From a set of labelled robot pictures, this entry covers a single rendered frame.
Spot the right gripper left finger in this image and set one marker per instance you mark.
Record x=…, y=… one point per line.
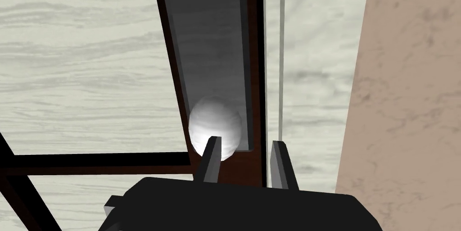
x=211, y=162

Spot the white round door knob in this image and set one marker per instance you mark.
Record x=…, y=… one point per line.
x=216, y=119

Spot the grey door leaf, dark brown edge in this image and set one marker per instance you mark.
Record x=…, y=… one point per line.
x=210, y=43

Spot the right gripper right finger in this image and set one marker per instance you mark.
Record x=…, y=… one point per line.
x=281, y=168

